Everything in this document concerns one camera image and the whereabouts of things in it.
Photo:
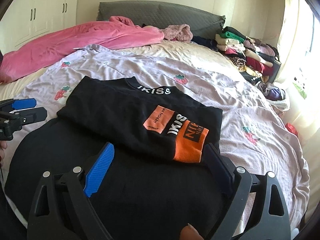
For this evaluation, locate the light window curtain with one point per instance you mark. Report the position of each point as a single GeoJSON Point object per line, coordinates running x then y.
{"type": "Point", "coordinates": [295, 42]}

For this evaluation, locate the beige bed sheet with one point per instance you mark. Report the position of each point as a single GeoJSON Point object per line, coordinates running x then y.
{"type": "Point", "coordinates": [160, 47]}

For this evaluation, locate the dark navy cloth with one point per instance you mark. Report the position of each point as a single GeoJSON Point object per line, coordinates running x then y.
{"type": "Point", "coordinates": [203, 42]}

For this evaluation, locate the grey quilted headboard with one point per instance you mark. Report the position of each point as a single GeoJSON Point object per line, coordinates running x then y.
{"type": "Point", "coordinates": [160, 13]}

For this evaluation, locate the cream wardrobe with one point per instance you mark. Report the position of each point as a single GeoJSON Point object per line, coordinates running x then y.
{"type": "Point", "coordinates": [42, 10]}

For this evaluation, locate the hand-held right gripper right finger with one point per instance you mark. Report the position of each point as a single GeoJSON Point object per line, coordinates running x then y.
{"type": "Point", "coordinates": [220, 171]}

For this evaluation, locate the small red item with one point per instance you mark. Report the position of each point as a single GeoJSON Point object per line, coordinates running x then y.
{"type": "Point", "coordinates": [291, 128]}

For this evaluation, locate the pink fluffy garment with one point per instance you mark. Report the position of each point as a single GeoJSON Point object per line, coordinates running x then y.
{"type": "Point", "coordinates": [178, 32]}

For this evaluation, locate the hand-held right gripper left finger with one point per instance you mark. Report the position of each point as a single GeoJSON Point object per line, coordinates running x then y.
{"type": "Point", "coordinates": [100, 170]}

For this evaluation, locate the white bag of purple clothes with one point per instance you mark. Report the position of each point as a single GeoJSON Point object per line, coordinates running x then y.
{"type": "Point", "coordinates": [275, 95]}

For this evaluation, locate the black sweater with orange cuffs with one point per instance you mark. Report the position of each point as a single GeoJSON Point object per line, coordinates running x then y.
{"type": "Point", "coordinates": [112, 115]}

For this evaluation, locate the pink quilt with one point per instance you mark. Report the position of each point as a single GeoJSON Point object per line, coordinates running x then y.
{"type": "Point", "coordinates": [82, 40]}

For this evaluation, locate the dark storage box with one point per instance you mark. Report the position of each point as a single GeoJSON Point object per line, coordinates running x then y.
{"type": "Point", "coordinates": [277, 70]}

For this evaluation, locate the person's left hand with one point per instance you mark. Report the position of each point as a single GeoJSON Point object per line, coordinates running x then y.
{"type": "Point", "coordinates": [2, 152]}

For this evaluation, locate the person's right hand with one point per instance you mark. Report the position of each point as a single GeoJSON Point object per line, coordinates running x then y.
{"type": "Point", "coordinates": [191, 233]}

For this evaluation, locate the purple printed blanket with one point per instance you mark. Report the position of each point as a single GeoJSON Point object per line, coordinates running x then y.
{"type": "Point", "coordinates": [245, 110]}

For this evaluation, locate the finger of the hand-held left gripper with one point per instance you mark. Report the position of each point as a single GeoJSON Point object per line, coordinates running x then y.
{"type": "Point", "coordinates": [33, 114]}
{"type": "Point", "coordinates": [23, 103]}

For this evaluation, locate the pile of folded clothes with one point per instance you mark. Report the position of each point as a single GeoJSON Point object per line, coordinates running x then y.
{"type": "Point", "coordinates": [250, 55]}

